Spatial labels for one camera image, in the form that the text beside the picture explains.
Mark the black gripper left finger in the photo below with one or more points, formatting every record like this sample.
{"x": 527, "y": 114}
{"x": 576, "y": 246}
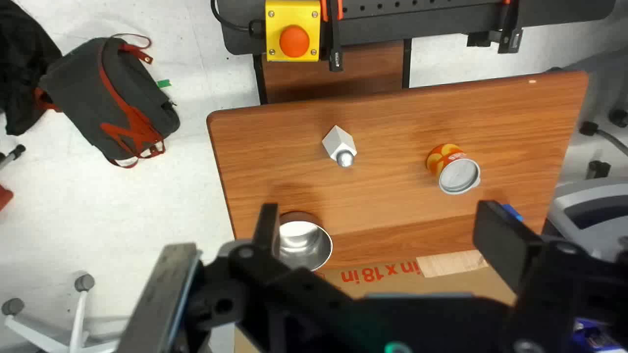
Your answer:
{"x": 266, "y": 228}

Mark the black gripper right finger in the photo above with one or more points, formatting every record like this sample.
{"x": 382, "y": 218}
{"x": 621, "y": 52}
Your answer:
{"x": 504, "y": 242}

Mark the silver metal bowl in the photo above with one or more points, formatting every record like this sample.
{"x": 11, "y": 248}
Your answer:
{"x": 307, "y": 248}

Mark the orange and yellow tin can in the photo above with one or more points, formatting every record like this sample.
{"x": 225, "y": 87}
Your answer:
{"x": 456, "y": 171}

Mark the grey and black device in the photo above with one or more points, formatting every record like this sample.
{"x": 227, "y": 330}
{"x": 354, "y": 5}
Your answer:
{"x": 590, "y": 218}

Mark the white salt shaker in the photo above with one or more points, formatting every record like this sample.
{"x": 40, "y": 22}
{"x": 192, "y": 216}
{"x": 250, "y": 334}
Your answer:
{"x": 337, "y": 142}

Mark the brown cardboard sheet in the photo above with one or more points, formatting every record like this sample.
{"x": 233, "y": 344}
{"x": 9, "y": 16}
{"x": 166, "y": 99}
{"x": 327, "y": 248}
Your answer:
{"x": 394, "y": 283}

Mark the grey office chair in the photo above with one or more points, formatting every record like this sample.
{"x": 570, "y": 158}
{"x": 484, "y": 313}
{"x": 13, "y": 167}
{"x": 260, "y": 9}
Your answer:
{"x": 600, "y": 169}

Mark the wooden table base panel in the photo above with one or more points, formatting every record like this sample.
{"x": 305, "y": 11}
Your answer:
{"x": 335, "y": 73}

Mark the green floor tape piece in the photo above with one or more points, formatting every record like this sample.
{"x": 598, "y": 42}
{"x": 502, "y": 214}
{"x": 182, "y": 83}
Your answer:
{"x": 164, "y": 83}

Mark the yellow emergency stop button box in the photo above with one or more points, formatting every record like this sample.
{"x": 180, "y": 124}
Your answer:
{"x": 294, "y": 32}

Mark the small red floor item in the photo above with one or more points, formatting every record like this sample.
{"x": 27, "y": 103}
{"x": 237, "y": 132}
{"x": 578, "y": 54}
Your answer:
{"x": 5, "y": 197}

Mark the black cloth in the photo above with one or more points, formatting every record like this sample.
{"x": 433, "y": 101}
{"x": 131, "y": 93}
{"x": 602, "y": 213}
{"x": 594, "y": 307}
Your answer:
{"x": 21, "y": 65}

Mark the silver wrist camera mount plate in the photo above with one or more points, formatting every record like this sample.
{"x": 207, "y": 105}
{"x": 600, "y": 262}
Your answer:
{"x": 158, "y": 301}

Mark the white camera tripod stand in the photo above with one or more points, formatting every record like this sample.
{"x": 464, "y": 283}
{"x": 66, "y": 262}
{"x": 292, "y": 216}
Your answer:
{"x": 80, "y": 315}

